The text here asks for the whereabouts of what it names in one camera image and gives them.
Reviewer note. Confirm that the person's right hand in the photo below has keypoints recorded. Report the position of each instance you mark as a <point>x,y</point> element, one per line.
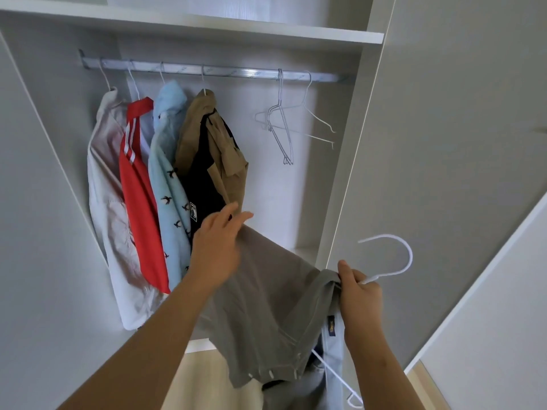
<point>361,307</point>

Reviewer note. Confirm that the person's left hand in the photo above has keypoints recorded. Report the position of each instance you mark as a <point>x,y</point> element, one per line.
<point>213,247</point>

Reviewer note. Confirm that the person's left thumb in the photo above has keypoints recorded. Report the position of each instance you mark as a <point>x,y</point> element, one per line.
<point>244,221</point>

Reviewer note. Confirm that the person's right thumb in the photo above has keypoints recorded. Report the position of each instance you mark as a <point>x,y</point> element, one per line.
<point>347,274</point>

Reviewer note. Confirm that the grey trousers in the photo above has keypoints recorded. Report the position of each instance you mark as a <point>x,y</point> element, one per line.
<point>265,294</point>

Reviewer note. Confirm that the person's left forearm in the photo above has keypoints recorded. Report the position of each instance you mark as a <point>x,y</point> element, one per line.
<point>145,350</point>

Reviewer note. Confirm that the person's right forearm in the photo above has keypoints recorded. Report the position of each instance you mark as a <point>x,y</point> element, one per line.
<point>380,375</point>

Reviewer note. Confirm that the black t-shirt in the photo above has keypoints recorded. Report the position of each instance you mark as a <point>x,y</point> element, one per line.
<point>201,179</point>

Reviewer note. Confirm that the light blue bird-print shirt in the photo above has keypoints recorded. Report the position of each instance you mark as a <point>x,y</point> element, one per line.
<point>171,187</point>

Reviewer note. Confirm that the red shirt with white stripes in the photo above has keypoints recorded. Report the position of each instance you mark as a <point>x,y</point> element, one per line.
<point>141,209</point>

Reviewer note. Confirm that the khaki shirt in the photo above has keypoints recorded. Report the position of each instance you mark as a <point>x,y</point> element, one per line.
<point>192,123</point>

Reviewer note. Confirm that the white wardrobe door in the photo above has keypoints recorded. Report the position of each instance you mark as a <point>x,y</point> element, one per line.
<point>448,145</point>
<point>38,251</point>
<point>500,328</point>

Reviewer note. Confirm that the white wardrobe shelf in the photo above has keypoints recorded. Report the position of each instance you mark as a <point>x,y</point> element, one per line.
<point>213,27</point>

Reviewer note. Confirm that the metal clothes rail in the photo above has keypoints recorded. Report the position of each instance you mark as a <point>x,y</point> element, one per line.
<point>239,72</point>

